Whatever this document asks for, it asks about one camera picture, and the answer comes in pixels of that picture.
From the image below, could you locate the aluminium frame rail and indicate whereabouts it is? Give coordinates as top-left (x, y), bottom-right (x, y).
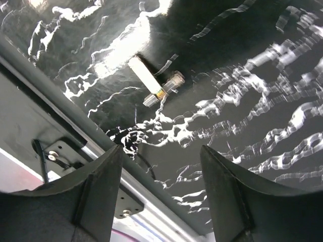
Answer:
top-left (0, 148), bottom-right (197, 242)

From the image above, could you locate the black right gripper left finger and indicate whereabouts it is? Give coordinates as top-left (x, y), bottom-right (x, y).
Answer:
top-left (1, 146), bottom-right (123, 241)

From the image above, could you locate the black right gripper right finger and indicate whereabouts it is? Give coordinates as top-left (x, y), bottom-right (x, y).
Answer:
top-left (200, 145), bottom-right (322, 241)

